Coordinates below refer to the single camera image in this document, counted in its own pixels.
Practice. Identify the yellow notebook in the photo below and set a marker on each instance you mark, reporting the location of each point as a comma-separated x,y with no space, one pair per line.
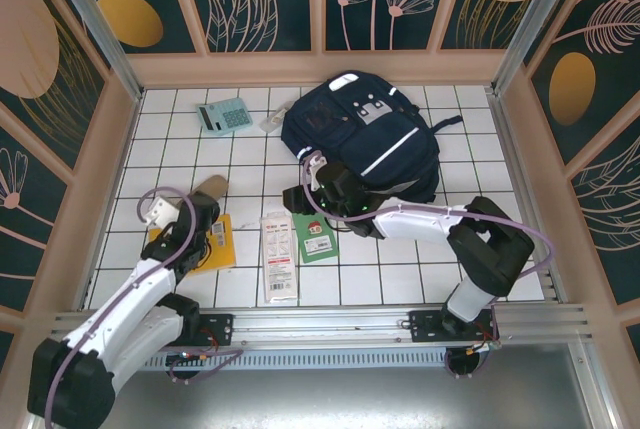
225,256

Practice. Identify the green notebook with house picture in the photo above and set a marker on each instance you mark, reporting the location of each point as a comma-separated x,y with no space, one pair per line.
317,249

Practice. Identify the navy blue backpack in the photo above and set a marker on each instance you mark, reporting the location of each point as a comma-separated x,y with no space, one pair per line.
380,139

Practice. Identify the white red pen package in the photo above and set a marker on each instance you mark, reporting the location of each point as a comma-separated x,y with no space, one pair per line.
279,259

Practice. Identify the small clear plastic package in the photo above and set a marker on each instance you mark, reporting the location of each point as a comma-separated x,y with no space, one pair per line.
275,119

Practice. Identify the teal calculator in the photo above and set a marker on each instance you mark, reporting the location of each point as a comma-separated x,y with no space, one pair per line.
225,116

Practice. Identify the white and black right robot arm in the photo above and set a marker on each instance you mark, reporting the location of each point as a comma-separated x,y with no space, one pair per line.
425,221

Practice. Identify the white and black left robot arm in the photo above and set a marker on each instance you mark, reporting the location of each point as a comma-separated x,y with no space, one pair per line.
125,299

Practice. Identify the grey steel plate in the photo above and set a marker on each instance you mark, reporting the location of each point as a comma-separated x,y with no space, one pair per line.
300,399

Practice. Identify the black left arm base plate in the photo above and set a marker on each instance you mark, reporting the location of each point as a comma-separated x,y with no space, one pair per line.
220,326

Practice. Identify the aluminium mounting rail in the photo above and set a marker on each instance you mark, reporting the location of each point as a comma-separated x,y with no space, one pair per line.
325,324

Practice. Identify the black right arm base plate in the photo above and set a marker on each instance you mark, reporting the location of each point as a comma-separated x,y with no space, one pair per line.
425,326

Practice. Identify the aluminium side rail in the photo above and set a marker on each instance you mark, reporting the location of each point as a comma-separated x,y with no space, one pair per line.
500,108

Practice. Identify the aluminium frame post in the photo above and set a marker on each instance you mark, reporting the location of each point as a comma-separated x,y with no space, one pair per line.
95,24
535,14

